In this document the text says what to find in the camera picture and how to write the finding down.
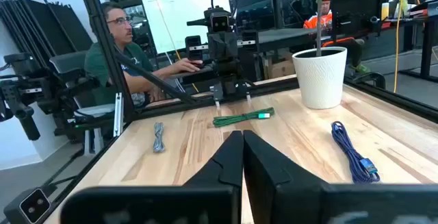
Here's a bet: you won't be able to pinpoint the grey braided USB-C cable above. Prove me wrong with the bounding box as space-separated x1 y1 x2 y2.
152 121 166 154

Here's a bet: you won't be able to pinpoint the person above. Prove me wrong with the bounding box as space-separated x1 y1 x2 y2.
84 1 205 108
302 0 372 75

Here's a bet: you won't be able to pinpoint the green leafy plant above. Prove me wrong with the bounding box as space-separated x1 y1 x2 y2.
290 0 343 58

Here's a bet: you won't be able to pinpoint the black monitor back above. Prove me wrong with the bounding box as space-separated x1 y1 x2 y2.
330 0 383 40

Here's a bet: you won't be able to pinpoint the black aluminium table frame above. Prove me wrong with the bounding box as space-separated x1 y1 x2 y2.
40 0 438 224

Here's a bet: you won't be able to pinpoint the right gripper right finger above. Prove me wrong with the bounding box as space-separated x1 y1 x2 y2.
243 129 438 224

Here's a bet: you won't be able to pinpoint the black standing desk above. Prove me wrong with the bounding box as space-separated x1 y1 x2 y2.
386 0 438 81

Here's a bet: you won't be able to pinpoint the black table-level camera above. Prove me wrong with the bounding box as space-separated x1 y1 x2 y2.
3 184 57 224

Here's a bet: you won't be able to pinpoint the stacked black panels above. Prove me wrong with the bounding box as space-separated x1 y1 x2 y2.
0 0 93 67

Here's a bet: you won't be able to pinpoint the grey office chair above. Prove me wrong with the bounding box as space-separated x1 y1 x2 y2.
49 50 117 125

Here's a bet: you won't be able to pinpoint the green braided USB-C cable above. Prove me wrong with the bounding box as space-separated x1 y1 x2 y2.
212 106 276 128

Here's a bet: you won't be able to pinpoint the black office desk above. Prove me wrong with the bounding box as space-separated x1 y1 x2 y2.
169 27 320 81

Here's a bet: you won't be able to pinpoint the blue braided USB-C cable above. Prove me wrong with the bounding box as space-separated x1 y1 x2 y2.
331 121 381 184

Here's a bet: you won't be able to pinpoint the yellow extension cable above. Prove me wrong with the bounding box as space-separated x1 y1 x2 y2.
392 0 422 94

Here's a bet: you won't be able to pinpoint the white textured plant pot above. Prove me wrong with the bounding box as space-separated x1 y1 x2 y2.
292 46 348 110

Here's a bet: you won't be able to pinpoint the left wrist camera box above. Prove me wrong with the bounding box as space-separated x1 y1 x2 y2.
209 11 231 34

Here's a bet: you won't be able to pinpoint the silver metal bracket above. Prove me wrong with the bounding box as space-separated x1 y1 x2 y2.
114 92 124 138

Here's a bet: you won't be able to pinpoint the whiteboard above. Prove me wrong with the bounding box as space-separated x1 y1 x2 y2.
138 0 231 55

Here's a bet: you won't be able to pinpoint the cardboard box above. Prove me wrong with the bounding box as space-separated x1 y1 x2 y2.
268 59 296 80

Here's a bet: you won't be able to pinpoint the black arched bracket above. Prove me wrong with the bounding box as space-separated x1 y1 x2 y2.
351 72 387 90

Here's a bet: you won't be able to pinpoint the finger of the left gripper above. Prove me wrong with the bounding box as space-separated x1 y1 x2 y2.
222 29 259 62
185 35 223 62

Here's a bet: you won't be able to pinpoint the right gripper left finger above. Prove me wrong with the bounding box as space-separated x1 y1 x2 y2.
60 130 244 224

